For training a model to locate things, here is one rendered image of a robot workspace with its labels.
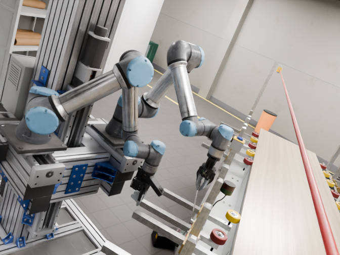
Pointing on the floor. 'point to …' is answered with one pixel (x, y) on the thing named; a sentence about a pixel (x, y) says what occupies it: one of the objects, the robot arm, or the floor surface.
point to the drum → (265, 120)
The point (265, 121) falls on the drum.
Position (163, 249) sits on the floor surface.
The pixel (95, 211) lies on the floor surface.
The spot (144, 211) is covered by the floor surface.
